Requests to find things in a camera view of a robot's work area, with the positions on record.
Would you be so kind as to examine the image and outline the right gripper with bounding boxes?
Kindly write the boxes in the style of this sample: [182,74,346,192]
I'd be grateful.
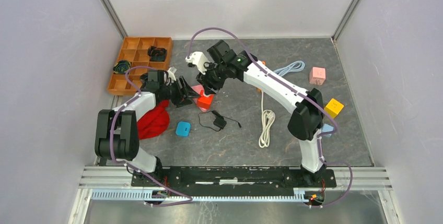
[196,61,228,95]

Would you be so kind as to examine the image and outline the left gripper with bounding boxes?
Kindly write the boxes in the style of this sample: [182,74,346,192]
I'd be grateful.
[160,76,200,108]

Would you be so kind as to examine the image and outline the pink triangular power strip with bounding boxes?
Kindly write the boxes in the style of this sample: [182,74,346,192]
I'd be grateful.
[191,85,204,95]

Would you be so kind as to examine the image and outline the red cube socket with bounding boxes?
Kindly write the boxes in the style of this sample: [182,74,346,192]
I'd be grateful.
[196,90,214,111]

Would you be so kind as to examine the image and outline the blue plug adapter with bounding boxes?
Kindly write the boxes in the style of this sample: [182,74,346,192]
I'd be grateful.
[176,121,192,137]

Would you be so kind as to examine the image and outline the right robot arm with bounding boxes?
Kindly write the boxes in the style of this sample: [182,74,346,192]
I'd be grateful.
[185,40,326,186]

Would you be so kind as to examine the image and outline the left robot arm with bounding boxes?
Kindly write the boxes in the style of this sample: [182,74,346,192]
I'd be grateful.
[95,70,200,186]

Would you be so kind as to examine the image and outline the red cloth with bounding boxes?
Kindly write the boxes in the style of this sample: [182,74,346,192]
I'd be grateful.
[137,100,170,139]

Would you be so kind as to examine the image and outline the black coiled item top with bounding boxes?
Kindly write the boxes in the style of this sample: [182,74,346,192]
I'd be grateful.
[147,45,167,62]

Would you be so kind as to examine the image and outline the wooden compartment tray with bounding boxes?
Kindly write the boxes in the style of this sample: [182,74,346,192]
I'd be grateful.
[107,37,173,96]

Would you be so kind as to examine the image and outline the black green coiled item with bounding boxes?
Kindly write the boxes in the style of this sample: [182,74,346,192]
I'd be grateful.
[112,60,132,75]

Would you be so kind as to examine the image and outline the pink cube socket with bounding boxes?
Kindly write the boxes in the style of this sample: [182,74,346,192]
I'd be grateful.
[309,67,326,86]

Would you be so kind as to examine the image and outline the small light blue cube socket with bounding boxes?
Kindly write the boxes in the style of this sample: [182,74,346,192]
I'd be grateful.
[321,124,335,137]

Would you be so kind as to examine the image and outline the yellow cube socket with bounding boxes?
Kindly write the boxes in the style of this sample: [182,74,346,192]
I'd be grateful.
[324,98,344,119]

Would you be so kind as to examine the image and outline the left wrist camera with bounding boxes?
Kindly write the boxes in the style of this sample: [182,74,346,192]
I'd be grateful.
[167,66,177,84]

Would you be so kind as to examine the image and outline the black charger with cable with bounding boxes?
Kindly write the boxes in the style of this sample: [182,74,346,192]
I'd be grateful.
[198,110,242,132]

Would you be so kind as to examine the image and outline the white power cord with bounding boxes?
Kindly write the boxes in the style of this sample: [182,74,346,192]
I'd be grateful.
[258,91,276,149]

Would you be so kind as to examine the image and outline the light blue cord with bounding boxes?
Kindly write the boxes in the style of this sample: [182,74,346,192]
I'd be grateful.
[272,60,306,78]

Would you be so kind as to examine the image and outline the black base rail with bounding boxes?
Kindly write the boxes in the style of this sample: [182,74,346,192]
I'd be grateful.
[131,166,337,198]

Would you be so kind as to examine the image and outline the white cable duct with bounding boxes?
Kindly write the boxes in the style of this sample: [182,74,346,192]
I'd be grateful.
[91,189,308,203]

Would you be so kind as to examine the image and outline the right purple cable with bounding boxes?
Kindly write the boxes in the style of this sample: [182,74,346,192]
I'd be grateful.
[186,27,354,209]

